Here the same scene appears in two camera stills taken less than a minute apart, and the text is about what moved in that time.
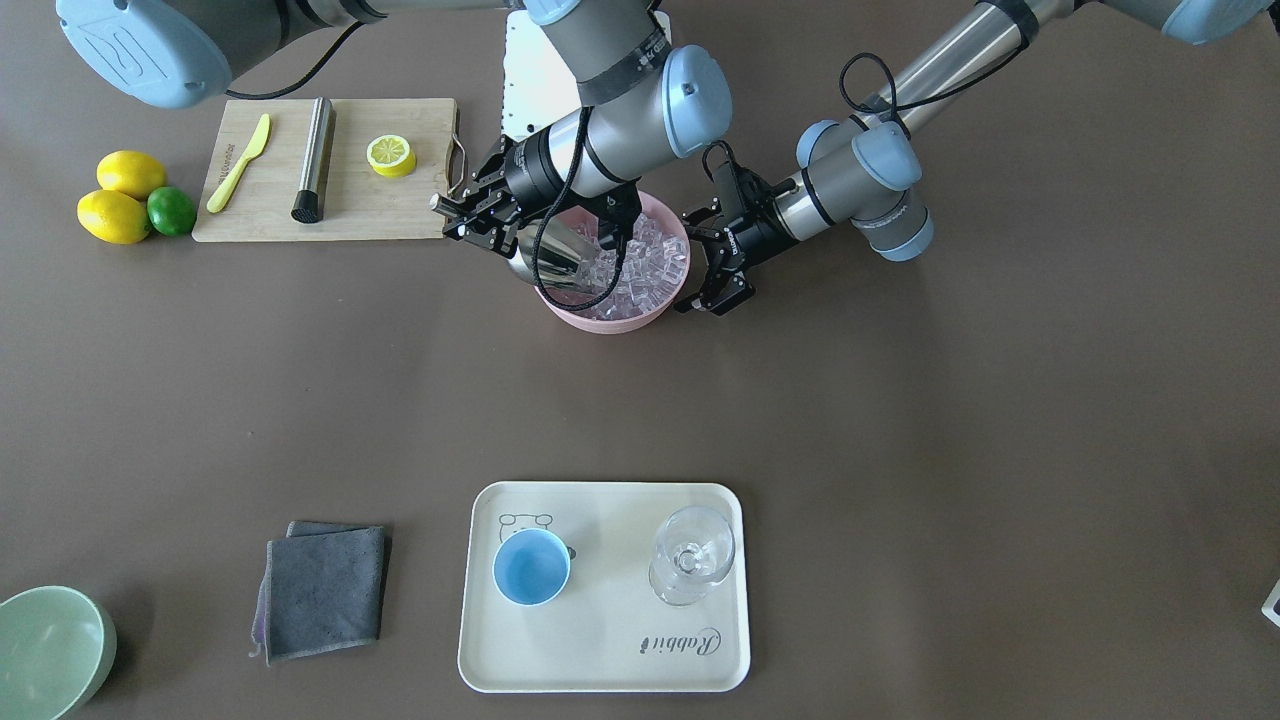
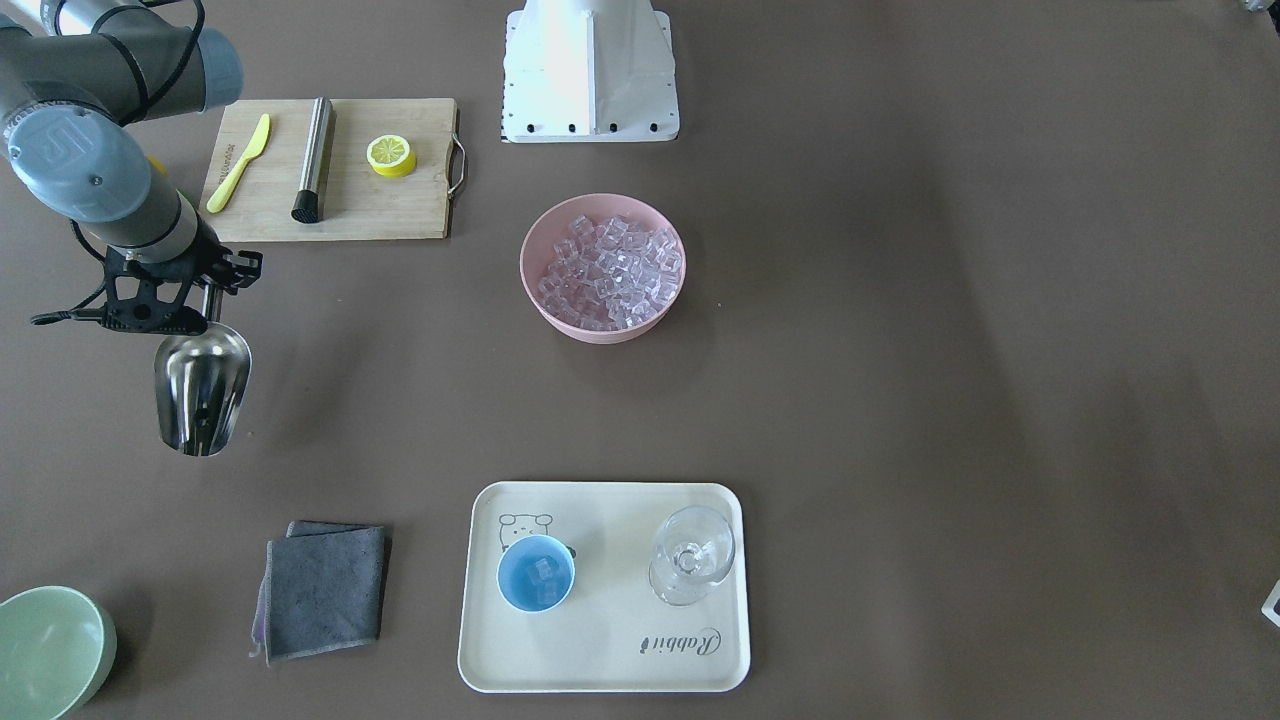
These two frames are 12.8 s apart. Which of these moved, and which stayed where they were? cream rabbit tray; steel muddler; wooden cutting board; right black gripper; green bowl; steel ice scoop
Moved: steel ice scoop; right black gripper
Stayed: cream rabbit tray; wooden cutting board; steel muddler; green bowl
